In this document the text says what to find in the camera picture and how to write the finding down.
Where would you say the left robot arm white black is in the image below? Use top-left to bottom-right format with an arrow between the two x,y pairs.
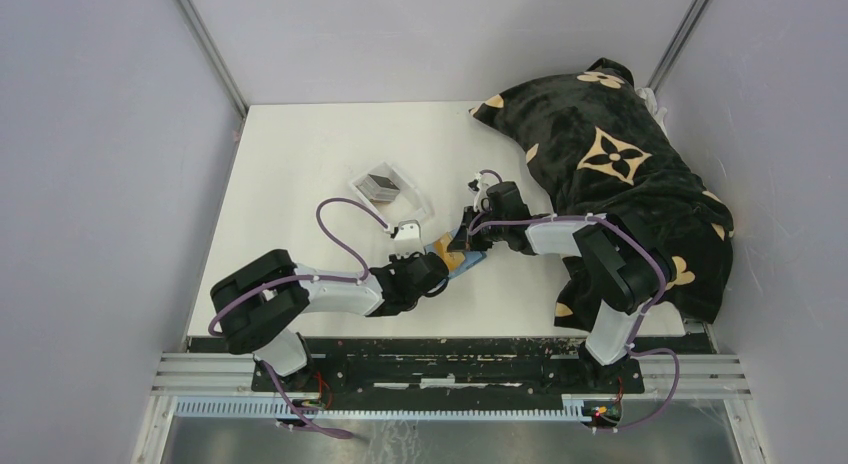
208,249 -> 449,391

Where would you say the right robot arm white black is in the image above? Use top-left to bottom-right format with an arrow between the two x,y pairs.
447,176 -> 676,392

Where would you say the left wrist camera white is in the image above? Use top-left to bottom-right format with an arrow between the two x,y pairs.
390,220 -> 424,258

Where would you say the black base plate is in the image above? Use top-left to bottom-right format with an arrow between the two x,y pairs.
281,337 -> 645,411

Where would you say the clear plastic tray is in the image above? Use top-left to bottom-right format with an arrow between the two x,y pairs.
347,161 -> 434,225

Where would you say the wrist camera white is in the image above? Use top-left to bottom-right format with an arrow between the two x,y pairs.
390,220 -> 424,258
468,172 -> 498,212

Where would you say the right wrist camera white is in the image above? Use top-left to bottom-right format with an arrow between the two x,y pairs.
468,172 -> 498,212

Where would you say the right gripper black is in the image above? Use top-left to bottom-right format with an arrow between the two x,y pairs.
448,206 -> 507,252

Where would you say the white slotted cable duct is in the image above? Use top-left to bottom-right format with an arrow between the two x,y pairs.
173,397 -> 597,424

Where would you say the stack of cards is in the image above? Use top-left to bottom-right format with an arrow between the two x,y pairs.
357,174 -> 401,203

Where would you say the aluminium rail frame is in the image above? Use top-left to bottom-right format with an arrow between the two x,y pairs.
132,352 -> 764,463

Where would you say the white crumpled cloth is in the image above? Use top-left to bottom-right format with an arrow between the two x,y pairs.
635,87 -> 668,133

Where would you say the gold VIP card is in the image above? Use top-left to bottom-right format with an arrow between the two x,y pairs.
433,231 -> 466,273

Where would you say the blue leather card holder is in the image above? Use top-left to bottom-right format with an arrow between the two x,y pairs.
424,241 -> 487,279

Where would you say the black blanket with beige flowers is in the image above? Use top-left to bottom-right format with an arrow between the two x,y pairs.
471,58 -> 734,323

